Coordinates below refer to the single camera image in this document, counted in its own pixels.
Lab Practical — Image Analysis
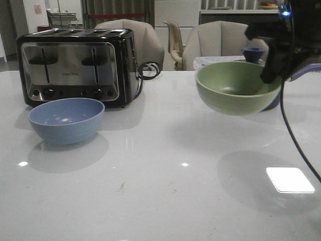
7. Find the beige chair right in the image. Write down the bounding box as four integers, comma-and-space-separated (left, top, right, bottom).
182, 21, 268, 71

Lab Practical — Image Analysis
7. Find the cream office chair back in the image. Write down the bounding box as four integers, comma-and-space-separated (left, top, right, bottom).
163, 21, 184, 71

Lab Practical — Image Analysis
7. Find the beige chair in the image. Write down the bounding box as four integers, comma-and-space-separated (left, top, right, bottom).
95, 19, 165, 71
182, 21, 268, 71

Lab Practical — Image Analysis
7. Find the green bowl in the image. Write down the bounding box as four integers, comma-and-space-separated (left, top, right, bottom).
195, 61, 282, 116

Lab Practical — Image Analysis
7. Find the dark blue saucepan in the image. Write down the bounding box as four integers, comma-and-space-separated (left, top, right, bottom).
262, 63, 321, 111

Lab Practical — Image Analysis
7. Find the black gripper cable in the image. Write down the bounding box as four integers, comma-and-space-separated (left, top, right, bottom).
280, 10, 321, 184

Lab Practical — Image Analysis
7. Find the blue bowl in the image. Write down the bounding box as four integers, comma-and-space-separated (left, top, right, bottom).
28, 98, 105, 145

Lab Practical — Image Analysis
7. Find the fruit bowl on counter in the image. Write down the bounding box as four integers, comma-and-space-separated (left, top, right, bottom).
259, 2, 278, 10

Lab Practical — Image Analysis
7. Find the beige chair left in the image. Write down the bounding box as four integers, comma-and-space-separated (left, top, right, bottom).
95, 19, 165, 71

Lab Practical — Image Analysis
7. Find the glass pot lid blue knob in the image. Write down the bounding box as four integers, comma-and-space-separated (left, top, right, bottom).
241, 47, 266, 64

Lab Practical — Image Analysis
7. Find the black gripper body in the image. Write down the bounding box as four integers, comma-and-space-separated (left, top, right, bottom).
245, 0, 320, 78

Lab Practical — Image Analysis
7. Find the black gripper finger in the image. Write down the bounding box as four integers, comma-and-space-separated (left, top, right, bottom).
260, 40, 287, 83

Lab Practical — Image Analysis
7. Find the black chrome four-slot toaster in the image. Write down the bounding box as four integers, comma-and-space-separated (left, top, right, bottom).
16, 29, 142, 108

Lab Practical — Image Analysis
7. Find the black toaster power cable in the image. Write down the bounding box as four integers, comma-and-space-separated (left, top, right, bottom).
133, 61, 162, 100

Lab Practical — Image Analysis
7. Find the white cabinet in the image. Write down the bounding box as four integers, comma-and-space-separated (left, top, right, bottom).
154, 1, 201, 71

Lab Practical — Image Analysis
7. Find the clear plastic food container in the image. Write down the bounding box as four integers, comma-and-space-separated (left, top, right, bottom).
193, 56, 245, 70

